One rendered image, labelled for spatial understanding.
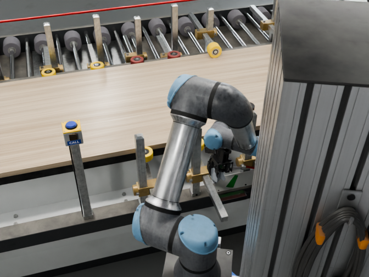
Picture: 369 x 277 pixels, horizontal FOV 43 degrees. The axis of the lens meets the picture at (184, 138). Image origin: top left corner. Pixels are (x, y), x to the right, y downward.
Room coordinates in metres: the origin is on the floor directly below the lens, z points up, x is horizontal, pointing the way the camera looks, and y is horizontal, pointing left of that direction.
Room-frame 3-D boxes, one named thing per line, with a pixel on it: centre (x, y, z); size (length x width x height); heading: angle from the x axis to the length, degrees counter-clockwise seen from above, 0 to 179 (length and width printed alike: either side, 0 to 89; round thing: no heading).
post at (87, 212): (1.41, 0.44, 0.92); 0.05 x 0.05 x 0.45; 17
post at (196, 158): (1.56, -0.05, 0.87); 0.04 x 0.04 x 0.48; 17
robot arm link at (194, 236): (0.88, -0.04, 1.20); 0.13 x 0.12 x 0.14; 66
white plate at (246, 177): (1.60, -0.27, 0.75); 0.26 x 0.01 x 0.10; 107
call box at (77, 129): (1.41, 0.44, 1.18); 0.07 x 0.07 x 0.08; 17
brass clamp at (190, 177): (1.56, -0.07, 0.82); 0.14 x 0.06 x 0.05; 107
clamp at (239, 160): (1.64, -0.31, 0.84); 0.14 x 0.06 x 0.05; 107
